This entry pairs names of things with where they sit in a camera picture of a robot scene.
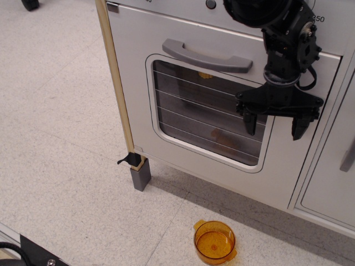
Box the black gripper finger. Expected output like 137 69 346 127
292 115 313 141
243 110 257 136

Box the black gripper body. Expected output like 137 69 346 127
236 83 324 120

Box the white oven door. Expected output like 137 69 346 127
104 1 323 209

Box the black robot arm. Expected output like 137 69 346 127
224 1 324 140

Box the orange toy chicken drumstick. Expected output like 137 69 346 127
211 128 240 152

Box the yellow toy corn piece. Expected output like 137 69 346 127
198 71 214 79

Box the white right cabinet door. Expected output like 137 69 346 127
295 62 354 237

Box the white toy kitchen cabinet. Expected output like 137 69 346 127
96 1 354 237

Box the grey round button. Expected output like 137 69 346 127
205 0 216 9

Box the grey cabinet foot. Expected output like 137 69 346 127
130 159 151 192

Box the black tape on leg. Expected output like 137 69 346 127
117 152 141 167

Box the orange transparent toy pot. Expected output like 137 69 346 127
194 219 237 265

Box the black caster wheel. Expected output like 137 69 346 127
21 0 39 12

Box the black mounting plate with screw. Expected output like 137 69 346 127
20 235 69 266

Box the grey oven door handle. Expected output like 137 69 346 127
162 39 253 73

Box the grey right door handle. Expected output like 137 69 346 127
339 140 355 172

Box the black cable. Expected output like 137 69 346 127
0 241 31 266

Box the aluminium frame rail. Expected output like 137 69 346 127
0 223 21 259

